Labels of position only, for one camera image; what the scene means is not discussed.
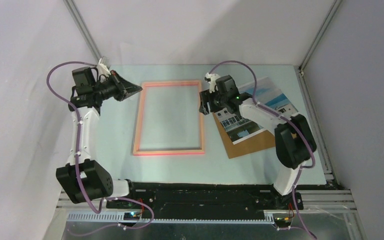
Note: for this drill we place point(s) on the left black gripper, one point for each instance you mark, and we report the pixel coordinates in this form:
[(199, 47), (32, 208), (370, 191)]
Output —
[(124, 88)]

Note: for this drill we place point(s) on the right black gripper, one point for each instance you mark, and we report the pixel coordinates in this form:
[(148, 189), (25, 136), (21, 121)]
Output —
[(204, 108)]

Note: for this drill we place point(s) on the orange wooden picture frame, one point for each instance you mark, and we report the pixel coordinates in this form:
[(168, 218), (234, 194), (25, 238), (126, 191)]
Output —
[(168, 121)]

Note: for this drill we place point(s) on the building and sky photo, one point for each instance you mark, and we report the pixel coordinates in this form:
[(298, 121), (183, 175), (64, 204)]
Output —
[(239, 129)]

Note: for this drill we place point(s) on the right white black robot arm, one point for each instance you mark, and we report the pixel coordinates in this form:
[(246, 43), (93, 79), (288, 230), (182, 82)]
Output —
[(294, 142)]

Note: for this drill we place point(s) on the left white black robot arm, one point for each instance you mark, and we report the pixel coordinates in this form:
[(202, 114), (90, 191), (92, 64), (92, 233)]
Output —
[(82, 178)]

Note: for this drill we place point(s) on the brown backing board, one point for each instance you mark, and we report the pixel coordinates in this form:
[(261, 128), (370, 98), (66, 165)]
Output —
[(259, 142)]

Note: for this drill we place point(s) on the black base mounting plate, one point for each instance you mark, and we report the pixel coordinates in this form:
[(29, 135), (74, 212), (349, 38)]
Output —
[(189, 193)]

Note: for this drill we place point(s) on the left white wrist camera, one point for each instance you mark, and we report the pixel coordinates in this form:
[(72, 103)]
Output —
[(104, 64)]

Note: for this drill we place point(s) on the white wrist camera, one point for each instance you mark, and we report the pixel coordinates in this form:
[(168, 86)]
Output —
[(211, 79), (104, 64)]

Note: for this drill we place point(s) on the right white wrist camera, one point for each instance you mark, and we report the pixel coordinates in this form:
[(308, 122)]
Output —
[(211, 79)]

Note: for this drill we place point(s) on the left aluminium corner post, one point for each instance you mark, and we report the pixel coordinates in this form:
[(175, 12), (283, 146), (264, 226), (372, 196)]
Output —
[(84, 30)]

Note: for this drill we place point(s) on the aluminium corner post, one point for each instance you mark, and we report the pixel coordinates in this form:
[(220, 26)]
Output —
[(84, 30), (320, 33)]

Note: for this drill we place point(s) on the aluminium front rail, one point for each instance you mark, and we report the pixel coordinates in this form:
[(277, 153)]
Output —
[(250, 211)]

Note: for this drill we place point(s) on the right aluminium corner post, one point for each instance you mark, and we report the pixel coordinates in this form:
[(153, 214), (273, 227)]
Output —
[(320, 33)]

